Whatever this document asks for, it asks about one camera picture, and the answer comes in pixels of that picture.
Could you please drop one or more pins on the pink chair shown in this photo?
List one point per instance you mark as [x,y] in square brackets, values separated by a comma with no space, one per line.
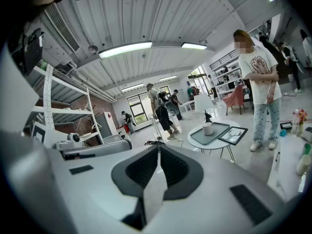
[234,97]

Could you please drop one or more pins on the black deer picture frame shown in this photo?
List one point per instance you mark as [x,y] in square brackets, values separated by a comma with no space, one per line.
[232,135]

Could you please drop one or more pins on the small green object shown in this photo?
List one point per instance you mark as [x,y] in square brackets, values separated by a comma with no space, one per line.
[307,149]

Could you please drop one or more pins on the black framed window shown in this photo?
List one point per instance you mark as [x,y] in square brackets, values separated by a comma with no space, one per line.
[137,108]

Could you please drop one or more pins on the round white side table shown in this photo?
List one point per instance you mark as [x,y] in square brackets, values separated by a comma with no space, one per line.
[214,146]

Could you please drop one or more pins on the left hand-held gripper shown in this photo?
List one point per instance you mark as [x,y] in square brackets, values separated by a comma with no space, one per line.
[102,147]

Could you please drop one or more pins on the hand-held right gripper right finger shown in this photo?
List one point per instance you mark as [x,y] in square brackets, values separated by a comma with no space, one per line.
[178,169]

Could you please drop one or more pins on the vase of red flowers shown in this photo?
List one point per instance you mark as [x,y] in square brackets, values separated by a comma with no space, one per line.
[303,119]

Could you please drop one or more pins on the white mug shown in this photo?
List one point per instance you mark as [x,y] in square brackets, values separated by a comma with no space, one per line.
[208,129]

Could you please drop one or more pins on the clear bottle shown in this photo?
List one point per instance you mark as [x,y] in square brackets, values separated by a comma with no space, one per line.
[295,123]

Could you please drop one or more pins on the white background shelving unit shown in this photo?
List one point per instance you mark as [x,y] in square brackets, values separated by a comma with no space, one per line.
[228,74]

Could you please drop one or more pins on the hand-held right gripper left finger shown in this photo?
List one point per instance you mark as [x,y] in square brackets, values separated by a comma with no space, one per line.
[136,172]

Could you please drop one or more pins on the small black picture frame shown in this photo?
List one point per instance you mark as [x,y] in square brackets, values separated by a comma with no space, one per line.
[286,125]

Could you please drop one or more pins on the teal toy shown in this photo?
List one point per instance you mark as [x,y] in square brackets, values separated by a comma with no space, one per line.
[283,133]

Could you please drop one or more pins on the ceiling air conditioner vent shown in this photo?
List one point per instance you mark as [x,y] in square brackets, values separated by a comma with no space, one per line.
[62,28]

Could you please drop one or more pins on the white cabinet with red mark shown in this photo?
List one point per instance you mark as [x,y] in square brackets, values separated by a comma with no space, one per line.
[108,124]

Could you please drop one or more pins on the white shade table lamp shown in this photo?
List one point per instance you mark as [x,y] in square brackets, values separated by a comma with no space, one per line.
[203,103]

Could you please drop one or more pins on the white perforated shelving rack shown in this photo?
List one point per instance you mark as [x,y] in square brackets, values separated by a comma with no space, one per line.
[61,111]

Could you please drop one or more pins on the cream tall cup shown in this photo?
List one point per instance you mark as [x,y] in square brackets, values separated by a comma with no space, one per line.
[303,164]

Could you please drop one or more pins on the white marble low table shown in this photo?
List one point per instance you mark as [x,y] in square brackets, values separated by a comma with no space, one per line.
[287,164]

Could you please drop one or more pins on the grey gripper shell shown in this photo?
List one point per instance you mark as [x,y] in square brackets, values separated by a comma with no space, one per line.
[173,108]

